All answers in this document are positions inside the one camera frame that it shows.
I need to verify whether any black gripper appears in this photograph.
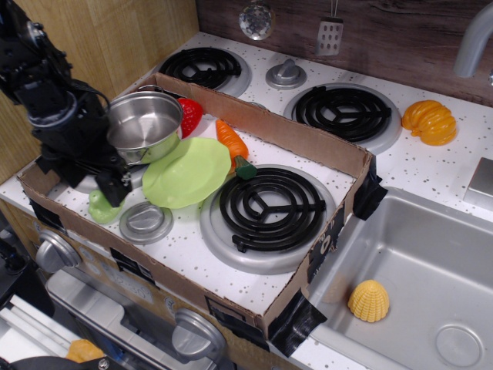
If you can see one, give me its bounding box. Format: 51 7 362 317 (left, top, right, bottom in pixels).
30 79 132 207

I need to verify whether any light green toy broccoli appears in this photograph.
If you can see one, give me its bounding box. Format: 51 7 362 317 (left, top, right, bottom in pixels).
88 190 124 224

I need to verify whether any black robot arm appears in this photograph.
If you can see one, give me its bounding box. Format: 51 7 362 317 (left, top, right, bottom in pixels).
1 1 132 207

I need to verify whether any stainless steel pot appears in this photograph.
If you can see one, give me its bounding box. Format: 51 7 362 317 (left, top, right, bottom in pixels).
107 90 183 166

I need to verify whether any brown cardboard fence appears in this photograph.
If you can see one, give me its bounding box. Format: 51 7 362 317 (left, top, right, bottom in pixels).
19 73 384 355

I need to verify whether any front silver stove knob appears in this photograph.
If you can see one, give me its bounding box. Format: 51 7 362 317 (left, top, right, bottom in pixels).
119 202 173 244

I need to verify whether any silver stove knob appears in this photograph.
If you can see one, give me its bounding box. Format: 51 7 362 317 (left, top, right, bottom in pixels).
119 202 173 244
265 59 307 90

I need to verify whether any left silver oven knob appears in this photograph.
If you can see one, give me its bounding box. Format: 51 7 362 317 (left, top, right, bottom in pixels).
35 230 82 274

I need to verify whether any silver oven knob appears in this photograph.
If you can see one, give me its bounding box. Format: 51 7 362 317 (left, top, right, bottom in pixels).
172 308 226 363
35 230 82 274

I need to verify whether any light green plastic plate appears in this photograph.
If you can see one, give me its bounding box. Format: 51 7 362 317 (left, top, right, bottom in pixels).
143 137 231 209

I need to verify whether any red toy strawberry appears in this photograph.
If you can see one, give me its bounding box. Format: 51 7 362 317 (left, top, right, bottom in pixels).
178 98 203 139

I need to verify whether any orange toy carrot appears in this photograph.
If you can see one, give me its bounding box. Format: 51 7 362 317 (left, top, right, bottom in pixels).
216 119 257 180

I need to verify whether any orange toy below stove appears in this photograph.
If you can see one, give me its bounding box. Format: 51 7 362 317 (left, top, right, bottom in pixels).
65 339 105 363

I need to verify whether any right silver oven knob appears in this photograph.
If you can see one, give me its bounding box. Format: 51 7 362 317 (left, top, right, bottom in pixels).
172 308 226 363

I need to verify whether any front right black burner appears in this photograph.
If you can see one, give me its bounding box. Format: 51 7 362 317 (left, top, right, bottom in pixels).
200 165 336 275

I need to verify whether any back silver stove knob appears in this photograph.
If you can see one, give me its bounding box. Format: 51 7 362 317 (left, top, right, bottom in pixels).
265 59 307 90

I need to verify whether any hanging silver strainer spoon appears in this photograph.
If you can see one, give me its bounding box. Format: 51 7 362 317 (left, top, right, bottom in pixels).
239 1 276 41

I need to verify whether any back right black burner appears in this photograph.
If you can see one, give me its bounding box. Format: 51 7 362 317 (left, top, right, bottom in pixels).
283 82 402 155

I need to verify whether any hanging silver spatula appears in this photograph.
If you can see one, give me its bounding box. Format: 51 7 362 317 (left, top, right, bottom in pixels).
315 1 344 56

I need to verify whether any yellow toy corn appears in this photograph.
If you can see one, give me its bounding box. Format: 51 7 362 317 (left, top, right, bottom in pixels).
347 280 390 323

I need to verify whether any orange toy pumpkin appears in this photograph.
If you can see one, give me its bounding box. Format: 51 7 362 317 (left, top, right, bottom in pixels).
401 100 457 146

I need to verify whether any silver sink basin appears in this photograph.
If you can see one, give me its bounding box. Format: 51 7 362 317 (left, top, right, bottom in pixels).
309 188 492 369

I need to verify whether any silver faucet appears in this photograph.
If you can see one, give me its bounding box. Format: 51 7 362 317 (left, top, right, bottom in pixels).
453 3 492 78

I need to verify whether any silver oven door handle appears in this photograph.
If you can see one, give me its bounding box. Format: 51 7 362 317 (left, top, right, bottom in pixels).
46 270 220 369

